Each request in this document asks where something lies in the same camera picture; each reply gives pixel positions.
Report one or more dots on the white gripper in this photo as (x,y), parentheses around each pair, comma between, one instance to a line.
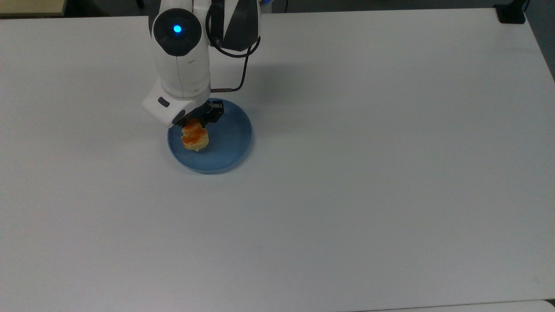
(167,108)

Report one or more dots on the orange glazed bread piece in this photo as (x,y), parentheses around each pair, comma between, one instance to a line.
(195,136)

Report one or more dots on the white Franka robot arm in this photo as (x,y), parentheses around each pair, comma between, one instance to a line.
(182,52)

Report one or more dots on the blue round plastic plate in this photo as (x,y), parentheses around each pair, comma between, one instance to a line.
(227,143)

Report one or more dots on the yellowish wooden side table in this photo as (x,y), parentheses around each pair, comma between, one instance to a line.
(30,6)

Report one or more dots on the white adjacent table edge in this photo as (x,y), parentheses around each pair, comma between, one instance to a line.
(477,307)

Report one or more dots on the black table clamp mount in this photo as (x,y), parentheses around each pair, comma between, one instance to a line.
(510,14)

